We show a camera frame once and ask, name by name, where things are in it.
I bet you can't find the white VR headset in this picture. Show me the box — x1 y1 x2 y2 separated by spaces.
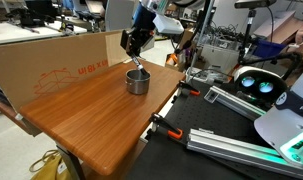
232 65 289 105

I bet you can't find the flat brown cardboard sheet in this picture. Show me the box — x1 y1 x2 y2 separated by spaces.
0 29 135 113

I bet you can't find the black table leg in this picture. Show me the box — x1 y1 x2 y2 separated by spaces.
55 143 87 180

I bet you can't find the black camera on stand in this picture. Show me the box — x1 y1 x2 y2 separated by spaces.
234 0 303 82

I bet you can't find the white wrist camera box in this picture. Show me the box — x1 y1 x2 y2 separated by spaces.
153 14 185 36

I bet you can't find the short aluminium extrusion rail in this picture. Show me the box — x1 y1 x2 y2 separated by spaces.
186 128 303 180

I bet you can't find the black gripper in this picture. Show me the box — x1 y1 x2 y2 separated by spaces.
120 27 155 59

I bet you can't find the black orange bar clamp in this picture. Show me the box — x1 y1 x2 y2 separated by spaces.
176 80 201 98
149 112 184 140

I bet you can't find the black equipment on table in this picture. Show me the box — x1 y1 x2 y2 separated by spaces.
5 7 42 28

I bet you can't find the blue plastic bin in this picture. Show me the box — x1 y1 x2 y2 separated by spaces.
252 38 289 60

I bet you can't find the grey box with cables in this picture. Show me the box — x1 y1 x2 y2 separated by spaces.
200 31 242 73

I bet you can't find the black and white marker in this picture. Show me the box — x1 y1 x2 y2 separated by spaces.
130 54 149 76

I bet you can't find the white background table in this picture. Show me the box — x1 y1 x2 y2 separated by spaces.
0 21 89 46

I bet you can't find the yellow bag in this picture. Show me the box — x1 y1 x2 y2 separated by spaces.
28 149 75 180

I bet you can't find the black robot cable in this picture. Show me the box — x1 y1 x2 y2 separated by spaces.
172 0 209 55

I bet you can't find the silver metal pole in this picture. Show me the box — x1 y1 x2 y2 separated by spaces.
185 0 216 83

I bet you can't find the black perforated breadboard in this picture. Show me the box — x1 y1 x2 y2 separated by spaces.
124 78 303 180

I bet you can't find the small steel pot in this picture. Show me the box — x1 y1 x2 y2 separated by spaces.
124 68 152 96

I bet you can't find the long aluminium extrusion rail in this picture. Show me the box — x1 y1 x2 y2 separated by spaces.
204 85 269 122

